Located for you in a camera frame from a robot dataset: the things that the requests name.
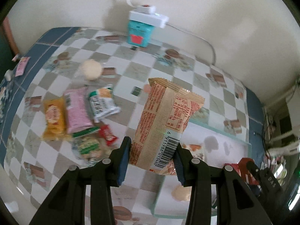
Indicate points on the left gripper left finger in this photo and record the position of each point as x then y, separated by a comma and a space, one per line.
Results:
65, 204

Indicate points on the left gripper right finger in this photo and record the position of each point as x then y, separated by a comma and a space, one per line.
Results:
236, 203

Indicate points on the red nice snack packet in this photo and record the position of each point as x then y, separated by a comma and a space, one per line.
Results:
243, 171

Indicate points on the round cream bun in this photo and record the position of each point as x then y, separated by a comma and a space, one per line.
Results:
181, 193
90, 69

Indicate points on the clear green rice cracker packet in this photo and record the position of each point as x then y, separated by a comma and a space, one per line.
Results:
88, 146

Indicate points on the white peach pastry packet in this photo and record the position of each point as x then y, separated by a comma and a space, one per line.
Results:
197, 151

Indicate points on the yellow orange snack packet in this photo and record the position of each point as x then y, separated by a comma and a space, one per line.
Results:
55, 117

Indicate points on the pink snack packet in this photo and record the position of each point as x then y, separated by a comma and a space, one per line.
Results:
77, 116

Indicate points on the green white walnut packet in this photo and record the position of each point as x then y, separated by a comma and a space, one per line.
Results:
102, 103

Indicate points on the beige orange snack packet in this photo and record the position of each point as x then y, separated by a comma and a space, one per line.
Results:
164, 118

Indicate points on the teal shallow tray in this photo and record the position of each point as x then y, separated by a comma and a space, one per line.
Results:
219, 147

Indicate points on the white shelf furniture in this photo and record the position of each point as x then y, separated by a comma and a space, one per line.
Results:
280, 133

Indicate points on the small red snack packet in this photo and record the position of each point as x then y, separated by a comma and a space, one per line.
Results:
106, 133

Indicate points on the checkered tablecloth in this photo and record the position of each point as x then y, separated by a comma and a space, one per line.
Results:
32, 167

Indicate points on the wrapped round cream bun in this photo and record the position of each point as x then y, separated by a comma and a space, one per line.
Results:
90, 69

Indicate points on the small pink candy packet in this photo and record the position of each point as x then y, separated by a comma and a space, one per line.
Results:
22, 63

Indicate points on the teal toy box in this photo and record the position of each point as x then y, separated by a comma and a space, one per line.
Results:
139, 33

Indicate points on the white power strip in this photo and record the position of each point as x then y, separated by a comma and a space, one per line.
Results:
148, 15

